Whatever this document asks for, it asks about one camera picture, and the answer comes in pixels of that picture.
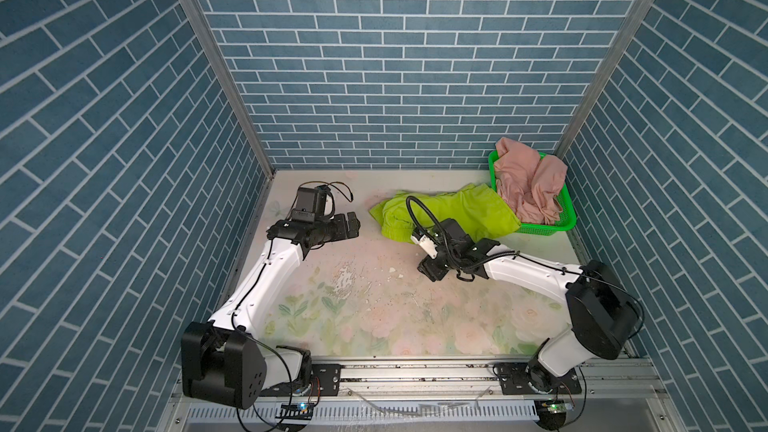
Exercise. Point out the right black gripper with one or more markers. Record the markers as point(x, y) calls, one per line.
point(429, 269)

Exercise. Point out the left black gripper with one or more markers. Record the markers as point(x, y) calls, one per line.
point(341, 230)

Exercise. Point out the lime green shorts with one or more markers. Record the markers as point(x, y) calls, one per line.
point(479, 210)

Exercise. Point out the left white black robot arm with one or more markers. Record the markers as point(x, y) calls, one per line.
point(224, 359)

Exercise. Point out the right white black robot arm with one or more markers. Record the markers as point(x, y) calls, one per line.
point(603, 315)

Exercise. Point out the pink shorts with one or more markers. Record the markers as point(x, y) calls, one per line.
point(528, 182)

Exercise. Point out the green plastic basket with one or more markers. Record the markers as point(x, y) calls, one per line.
point(567, 218)

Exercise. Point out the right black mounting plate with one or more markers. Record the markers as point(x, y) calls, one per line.
point(526, 378)

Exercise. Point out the black mounting plate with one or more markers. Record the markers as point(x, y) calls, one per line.
point(526, 378)
point(316, 379)

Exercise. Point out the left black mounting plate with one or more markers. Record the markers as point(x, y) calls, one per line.
point(316, 379)

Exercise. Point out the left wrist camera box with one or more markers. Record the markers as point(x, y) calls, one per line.
point(312, 204)

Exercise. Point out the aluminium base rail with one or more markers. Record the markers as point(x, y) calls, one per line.
point(471, 378)

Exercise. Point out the left aluminium corner post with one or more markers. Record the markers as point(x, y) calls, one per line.
point(202, 30)

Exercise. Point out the aluminium corner post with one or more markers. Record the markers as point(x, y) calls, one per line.
point(202, 30)
point(626, 32)

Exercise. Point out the right aluminium corner post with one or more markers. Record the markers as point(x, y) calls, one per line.
point(626, 32)

